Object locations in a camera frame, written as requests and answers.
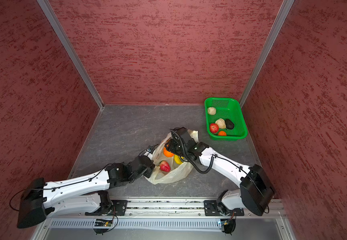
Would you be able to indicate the left controller board with wires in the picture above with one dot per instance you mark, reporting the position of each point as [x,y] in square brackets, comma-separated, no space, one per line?
[104,226]

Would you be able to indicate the black avocado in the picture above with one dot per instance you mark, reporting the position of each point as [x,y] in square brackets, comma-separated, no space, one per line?
[229,124]

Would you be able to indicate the translucent yellow plastic bag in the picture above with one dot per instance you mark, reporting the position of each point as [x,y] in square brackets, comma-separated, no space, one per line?
[176,173]

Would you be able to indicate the aluminium corner post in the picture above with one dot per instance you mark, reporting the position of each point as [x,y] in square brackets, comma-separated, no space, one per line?
[62,36]
[270,40]

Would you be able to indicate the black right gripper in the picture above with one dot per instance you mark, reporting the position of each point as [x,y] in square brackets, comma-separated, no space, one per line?
[171,147]

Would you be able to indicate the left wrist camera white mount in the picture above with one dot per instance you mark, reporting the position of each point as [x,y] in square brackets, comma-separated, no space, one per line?
[149,151]

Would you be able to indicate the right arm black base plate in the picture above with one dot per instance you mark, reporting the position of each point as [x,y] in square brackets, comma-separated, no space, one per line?
[214,208]

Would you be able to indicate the perforated cable duct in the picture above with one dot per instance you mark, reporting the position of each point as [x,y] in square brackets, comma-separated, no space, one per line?
[149,224]

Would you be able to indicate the beige round fruit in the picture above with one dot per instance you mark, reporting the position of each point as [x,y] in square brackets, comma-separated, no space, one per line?
[221,123]
[211,111]

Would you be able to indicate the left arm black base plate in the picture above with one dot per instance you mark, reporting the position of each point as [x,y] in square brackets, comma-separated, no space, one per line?
[111,208]

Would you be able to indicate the beige round fruit in basket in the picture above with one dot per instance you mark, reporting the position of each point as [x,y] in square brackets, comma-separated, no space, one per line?
[211,111]

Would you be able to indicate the round orange fruit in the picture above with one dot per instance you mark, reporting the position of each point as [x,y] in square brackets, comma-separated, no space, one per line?
[167,153]

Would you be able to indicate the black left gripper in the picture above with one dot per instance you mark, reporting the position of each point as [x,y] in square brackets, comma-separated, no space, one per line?
[150,169]

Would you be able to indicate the right controller board with wires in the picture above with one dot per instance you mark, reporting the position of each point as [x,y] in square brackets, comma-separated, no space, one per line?
[227,226]

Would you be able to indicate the yellow green mango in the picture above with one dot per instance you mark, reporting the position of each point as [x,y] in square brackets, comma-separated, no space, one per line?
[178,160]

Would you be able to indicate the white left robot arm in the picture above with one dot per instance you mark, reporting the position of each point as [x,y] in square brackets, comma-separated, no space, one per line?
[87,193]

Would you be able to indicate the aluminium corner post right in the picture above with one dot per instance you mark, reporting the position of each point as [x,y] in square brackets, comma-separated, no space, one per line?
[270,40]

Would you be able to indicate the green plastic basket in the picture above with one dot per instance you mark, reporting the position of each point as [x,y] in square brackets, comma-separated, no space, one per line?
[224,119]

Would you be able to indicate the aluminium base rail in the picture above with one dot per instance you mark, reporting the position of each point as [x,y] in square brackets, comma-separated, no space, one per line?
[136,207]

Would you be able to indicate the aluminium corner post left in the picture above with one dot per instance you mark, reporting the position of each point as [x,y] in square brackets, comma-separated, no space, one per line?
[62,36]

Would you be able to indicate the controller board with wires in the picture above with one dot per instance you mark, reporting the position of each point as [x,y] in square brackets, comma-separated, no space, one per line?
[227,226]
[104,226]

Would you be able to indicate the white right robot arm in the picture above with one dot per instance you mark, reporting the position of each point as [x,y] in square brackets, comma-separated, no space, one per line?
[255,190]

